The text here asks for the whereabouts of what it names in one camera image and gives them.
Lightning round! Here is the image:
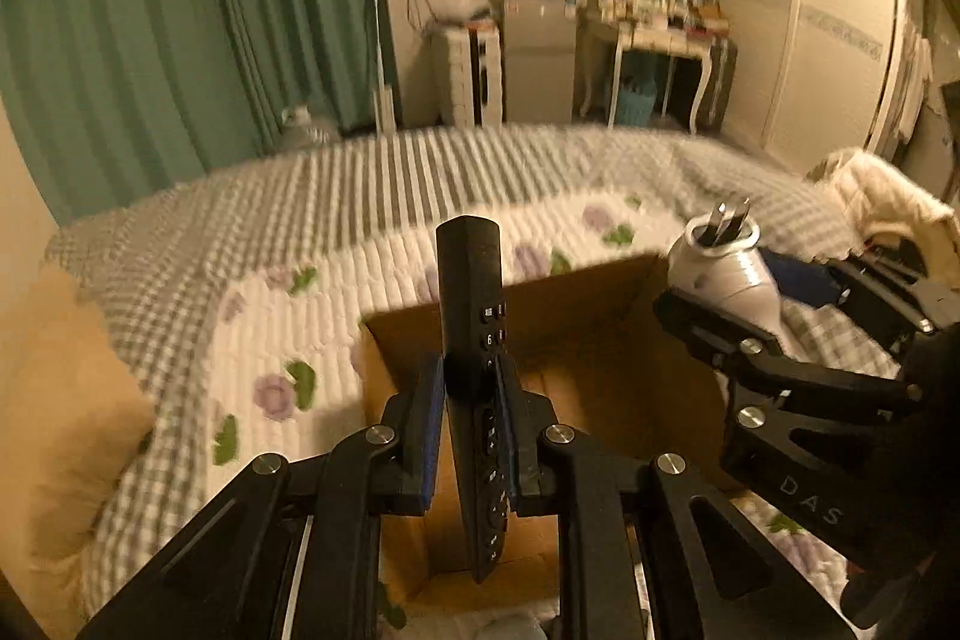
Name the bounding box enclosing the black remote control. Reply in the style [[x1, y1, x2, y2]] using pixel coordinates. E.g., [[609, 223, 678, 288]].
[[436, 216, 509, 581]]

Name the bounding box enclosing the cream fluffy blanket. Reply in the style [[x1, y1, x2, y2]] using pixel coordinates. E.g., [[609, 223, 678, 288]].
[[807, 148, 958, 291]]

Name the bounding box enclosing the brown cardboard box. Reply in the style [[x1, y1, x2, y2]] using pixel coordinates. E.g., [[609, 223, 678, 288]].
[[381, 255, 740, 615]]

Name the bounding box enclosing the white floral quilt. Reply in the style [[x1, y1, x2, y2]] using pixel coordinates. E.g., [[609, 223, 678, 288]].
[[202, 200, 864, 640]]

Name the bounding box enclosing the beige pillow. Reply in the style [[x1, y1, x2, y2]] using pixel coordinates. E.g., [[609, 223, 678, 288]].
[[2, 266, 155, 638]]

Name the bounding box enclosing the blue laundry basket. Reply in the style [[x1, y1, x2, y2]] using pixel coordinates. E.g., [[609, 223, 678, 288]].
[[615, 74, 658, 128]]

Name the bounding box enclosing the white dressing table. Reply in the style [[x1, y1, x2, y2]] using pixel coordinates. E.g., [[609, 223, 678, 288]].
[[576, 8, 739, 136]]

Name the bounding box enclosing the white wardrobe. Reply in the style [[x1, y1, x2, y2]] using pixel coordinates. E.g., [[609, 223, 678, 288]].
[[719, 0, 905, 174]]

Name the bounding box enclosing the small grey fridge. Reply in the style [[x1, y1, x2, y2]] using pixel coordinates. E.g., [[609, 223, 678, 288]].
[[501, 0, 578, 125]]

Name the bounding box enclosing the white suitcase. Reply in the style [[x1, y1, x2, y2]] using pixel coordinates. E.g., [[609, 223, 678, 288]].
[[430, 19, 503, 128]]

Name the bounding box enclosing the white stick vacuum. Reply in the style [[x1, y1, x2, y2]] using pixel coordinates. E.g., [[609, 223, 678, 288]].
[[373, 0, 397, 136]]

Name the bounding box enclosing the green curtain left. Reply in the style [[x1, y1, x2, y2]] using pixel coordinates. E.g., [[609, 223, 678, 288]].
[[2, 0, 395, 223]]

